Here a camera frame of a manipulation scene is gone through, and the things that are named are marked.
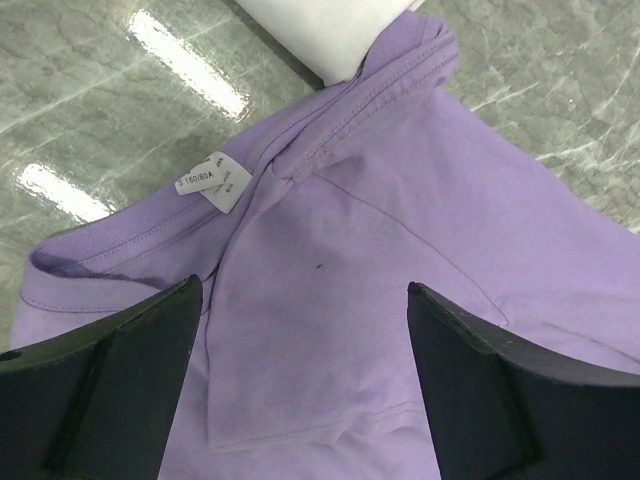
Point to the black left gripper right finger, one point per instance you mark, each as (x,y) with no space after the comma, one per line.
(502,407)

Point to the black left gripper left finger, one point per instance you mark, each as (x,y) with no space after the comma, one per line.
(99,401)

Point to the purple t shirt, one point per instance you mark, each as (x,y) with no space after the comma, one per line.
(302,366)

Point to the folded white t shirt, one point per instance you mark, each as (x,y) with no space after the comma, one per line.
(330,37)

